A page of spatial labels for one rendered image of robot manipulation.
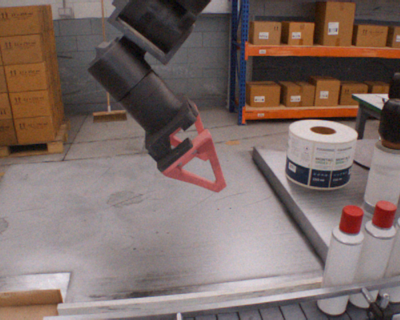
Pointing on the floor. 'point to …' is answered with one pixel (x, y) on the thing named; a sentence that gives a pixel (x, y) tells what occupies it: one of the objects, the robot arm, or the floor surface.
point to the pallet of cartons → (23, 83)
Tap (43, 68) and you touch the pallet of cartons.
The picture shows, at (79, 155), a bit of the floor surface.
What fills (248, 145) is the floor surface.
